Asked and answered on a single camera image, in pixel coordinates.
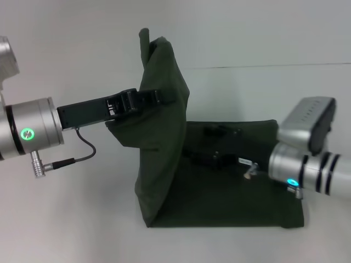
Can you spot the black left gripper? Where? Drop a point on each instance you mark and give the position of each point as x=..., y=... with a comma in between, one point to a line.
x=90, y=112

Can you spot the dark green printed t-shirt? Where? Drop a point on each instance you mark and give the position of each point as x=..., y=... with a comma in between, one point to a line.
x=164, y=170

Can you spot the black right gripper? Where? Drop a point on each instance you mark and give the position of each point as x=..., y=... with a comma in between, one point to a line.
x=246, y=148

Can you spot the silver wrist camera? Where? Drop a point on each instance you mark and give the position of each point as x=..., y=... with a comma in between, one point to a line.
x=310, y=123
x=8, y=65

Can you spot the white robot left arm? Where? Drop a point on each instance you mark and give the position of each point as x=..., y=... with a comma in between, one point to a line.
x=27, y=131

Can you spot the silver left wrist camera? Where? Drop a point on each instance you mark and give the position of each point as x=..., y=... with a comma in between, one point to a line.
x=8, y=65

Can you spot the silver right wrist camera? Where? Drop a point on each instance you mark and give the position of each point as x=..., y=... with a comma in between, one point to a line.
x=310, y=123

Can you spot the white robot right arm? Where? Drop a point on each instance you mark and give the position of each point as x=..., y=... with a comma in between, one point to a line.
x=307, y=167

